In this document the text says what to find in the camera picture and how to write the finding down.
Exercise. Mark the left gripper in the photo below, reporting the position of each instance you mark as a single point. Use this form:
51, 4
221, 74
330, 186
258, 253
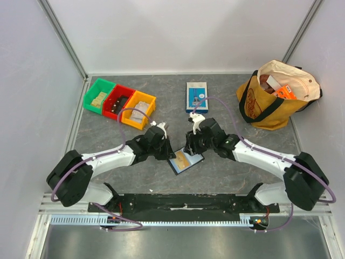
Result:
168, 153

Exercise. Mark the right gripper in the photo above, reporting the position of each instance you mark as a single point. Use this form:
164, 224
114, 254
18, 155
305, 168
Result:
191, 144

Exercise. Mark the black card holder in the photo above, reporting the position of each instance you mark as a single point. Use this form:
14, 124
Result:
195, 159

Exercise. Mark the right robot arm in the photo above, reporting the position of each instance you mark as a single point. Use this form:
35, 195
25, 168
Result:
302, 181

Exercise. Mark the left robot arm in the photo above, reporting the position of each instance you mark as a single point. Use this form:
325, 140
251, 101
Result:
71, 179

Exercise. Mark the plastic bags in yellow bin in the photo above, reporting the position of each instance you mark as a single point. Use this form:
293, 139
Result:
139, 109

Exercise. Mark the yellow plastic bin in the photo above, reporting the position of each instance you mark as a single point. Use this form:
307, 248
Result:
136, 97

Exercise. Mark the black parts in red bin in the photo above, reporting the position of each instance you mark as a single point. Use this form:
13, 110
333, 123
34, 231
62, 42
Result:
119, 104

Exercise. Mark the blue white box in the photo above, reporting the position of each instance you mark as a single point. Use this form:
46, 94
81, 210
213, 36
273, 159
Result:
195, 93

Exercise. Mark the red plastic bin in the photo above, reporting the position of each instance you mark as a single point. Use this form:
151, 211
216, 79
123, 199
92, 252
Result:
116, 92

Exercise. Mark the tan blocks in green bin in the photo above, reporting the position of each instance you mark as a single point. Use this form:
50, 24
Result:
97, 101

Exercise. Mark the green plastic bin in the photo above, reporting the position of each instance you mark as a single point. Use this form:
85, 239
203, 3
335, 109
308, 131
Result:
97, 94

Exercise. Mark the yellow canvas tote bag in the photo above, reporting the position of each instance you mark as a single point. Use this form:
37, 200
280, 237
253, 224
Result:
260, 108

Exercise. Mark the orange box in bag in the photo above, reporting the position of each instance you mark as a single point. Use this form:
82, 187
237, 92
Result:
285, 92

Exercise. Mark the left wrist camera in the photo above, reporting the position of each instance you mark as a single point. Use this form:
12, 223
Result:
162, 125

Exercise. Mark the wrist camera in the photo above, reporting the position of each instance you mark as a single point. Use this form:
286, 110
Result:
196, 119
162, 125

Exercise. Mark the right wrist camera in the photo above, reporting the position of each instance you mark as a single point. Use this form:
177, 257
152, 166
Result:
196, 119

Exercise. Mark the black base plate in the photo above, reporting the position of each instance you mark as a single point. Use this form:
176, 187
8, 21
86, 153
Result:
186, 207

